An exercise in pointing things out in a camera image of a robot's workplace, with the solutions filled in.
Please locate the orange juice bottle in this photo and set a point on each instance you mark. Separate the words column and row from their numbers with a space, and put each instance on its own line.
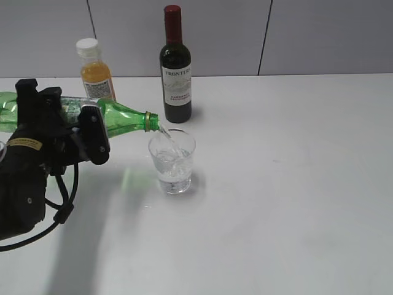
column 95, row 74

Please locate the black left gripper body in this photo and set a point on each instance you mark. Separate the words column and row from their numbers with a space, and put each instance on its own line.
column 39, row 171

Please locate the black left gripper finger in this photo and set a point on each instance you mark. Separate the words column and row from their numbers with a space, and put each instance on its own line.
column 94, row 136
column 40, row 112

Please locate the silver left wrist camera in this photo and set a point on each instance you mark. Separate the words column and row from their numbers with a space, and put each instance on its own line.
column 93, row 106

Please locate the transparent glass cup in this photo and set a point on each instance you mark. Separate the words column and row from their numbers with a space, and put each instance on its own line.
column 172, row 154

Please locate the green sprite bottle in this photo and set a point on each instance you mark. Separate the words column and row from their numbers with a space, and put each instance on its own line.
column 118, row 119

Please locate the dark red wine bottle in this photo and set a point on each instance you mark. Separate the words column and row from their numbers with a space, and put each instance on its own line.
column 175, row 69

